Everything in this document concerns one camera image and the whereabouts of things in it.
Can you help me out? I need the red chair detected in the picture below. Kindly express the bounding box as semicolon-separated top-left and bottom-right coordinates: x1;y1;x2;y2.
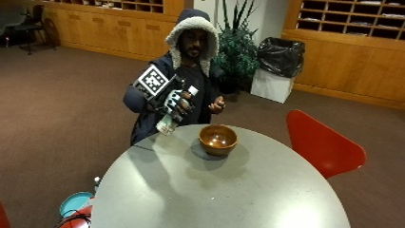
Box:
285;109;367;180

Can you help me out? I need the wooden pigeonhole shelf unit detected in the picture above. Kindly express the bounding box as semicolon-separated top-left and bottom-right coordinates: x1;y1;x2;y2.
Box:
281;0;405;111

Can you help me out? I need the brown wooden bowl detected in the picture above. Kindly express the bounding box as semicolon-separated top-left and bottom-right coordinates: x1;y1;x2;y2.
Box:
197;123;240;157

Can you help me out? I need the black cable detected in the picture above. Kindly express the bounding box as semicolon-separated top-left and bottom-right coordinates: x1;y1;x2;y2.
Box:
54;212;92;228

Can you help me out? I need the the person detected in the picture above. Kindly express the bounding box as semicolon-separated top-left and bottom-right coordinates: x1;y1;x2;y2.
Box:
121;8;228;146

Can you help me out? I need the red round container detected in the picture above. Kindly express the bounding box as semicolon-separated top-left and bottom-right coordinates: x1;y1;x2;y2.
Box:
56;204;93;228

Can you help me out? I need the wooden cabinet with drawers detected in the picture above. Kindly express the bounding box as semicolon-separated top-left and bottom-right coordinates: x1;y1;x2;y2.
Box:
37;0;188;62

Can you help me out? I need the green potted plant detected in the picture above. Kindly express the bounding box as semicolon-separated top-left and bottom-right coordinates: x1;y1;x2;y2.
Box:
213;0;262;95

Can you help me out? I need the black chair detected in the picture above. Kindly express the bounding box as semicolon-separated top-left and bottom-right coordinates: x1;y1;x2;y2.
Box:
12;4;57;56

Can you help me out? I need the white cube with black markers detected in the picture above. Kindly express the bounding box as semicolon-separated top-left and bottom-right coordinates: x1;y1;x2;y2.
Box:
133;64;170;101

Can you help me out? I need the white bin with black bag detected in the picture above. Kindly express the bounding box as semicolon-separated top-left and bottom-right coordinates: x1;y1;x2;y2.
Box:
249;36;306;105

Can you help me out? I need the teal round lid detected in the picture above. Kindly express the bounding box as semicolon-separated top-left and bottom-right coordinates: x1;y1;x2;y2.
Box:
58;191;94;219

